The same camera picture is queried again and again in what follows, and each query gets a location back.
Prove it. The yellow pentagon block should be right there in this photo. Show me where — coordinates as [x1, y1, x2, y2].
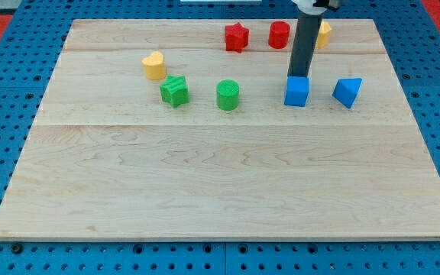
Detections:
[315, 21, 332, 49]

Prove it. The green cylinder block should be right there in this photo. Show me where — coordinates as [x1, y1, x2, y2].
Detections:
[216, 79, 240, 111]

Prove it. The green star block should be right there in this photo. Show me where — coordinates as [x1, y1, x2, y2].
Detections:
[160, 75, 189, 108]

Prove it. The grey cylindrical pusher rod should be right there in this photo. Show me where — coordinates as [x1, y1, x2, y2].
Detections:
[287, 11, 322, 77]

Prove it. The yellow heart block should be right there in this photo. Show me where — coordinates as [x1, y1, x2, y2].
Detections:
[141, 51, 167, 80]

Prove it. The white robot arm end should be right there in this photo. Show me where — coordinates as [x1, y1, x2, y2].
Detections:
[291, 0, 345, 15]

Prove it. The red star block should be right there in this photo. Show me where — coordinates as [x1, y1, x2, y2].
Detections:
[224, 22, 250, 53]

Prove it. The blue triangular prism block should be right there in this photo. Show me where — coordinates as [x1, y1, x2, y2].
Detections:
[332, 78, 362, 109]

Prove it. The light wooden board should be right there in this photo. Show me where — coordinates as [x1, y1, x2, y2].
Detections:
[0, 19, 440, 242]

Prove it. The red cylinder block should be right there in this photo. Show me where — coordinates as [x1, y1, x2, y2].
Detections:
[268, 21, 290, 49]

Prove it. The blue cube block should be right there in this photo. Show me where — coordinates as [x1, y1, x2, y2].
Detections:
[284, 76, 309, 107]

